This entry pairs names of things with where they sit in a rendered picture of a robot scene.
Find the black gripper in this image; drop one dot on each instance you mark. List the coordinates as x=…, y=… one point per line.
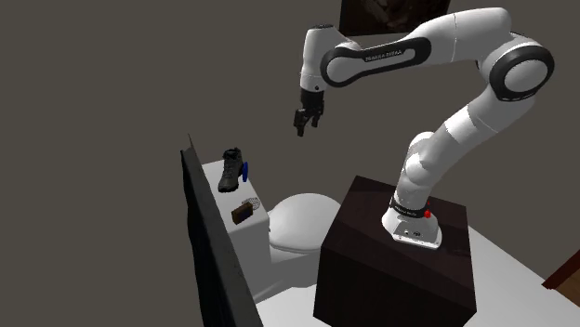
x=312, y=100

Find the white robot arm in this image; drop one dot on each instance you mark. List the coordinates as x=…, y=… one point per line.
x=471, y=40

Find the blue flat disc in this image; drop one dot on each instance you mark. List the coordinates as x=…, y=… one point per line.
x=245, y=172

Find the dark grey boot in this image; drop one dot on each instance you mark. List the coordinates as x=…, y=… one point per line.
x=230, y=174

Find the white toilet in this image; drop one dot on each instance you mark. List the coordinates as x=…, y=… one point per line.
x=301, y=222

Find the brown small box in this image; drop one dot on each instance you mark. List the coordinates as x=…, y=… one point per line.
x=242, y=213

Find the black flat panel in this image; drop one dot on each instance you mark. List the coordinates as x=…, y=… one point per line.
x=208, y=244

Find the dark robot stand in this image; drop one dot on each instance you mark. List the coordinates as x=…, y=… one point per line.
x=389, y=271

